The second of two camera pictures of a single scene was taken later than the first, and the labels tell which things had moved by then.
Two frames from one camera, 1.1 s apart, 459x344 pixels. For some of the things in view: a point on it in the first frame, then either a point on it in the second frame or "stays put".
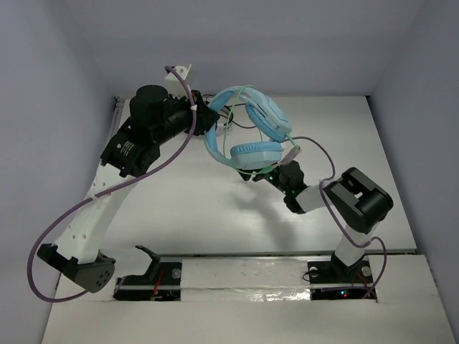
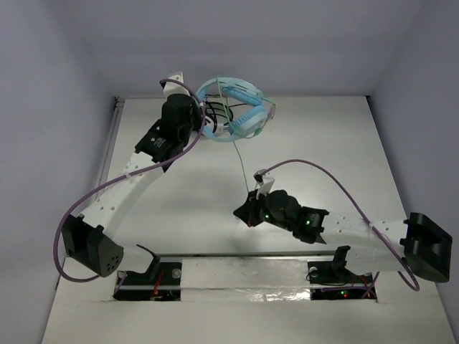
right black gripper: x=258 y=178 to x=247 y=212
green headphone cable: x=287 y=135 to x=234 y=133
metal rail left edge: x=116 y=118 stays put
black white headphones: x=223 y=129 stays put
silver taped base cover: x=247 y=280 stays put
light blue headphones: x=266 y=115 to x=243 y=92
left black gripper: x=205 y=115 to x=196 y=112
